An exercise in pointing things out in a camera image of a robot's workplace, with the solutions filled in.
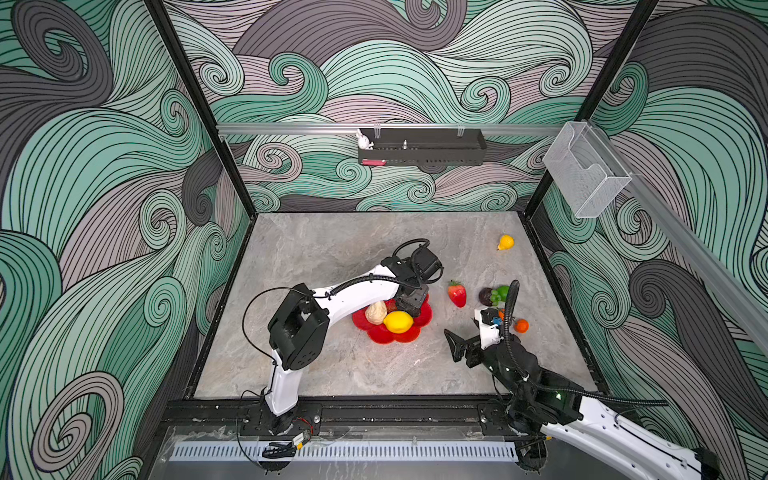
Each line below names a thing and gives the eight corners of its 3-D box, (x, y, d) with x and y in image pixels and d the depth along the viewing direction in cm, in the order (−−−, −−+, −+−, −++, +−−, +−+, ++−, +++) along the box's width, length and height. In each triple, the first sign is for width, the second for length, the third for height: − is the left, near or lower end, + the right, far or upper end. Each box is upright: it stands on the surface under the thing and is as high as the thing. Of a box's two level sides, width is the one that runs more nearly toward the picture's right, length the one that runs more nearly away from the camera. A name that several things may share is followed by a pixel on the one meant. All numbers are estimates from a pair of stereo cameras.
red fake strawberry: (450, 307, 95) (453, 301, 92) (447, 287, 100) (449, 280, 97) (466, 307, 95) (469, 301, 92) (462, 287, 100) (464, 280, 97)
